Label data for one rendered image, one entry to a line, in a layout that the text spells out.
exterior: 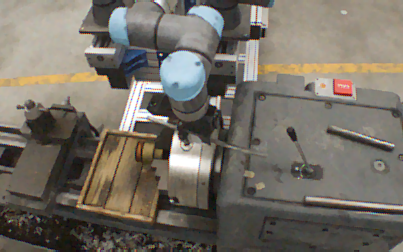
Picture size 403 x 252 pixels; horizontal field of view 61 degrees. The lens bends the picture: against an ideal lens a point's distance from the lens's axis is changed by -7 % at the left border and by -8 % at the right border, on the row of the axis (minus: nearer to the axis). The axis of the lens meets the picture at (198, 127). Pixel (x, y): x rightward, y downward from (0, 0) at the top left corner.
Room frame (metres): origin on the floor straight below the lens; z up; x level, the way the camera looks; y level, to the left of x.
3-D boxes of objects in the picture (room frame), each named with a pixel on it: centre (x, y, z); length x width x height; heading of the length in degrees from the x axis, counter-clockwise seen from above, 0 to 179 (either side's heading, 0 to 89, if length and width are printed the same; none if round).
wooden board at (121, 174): (0.68, 0.29, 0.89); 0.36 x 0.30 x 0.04; 165
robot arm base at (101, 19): (1.31, 0.33, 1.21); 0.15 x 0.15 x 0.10
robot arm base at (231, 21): (1.20, -0.15, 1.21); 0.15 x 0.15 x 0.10
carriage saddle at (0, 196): (0.79, 0.68, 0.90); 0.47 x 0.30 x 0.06; 165
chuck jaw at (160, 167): (0.54, 0.12, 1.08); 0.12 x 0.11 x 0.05; 165
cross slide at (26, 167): (0.79, 0.63, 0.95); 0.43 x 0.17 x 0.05; 165
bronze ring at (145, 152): (0.64, 0.17, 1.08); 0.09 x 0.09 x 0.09; 75
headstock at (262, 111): (0.52, -0.37, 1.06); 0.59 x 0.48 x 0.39; 75
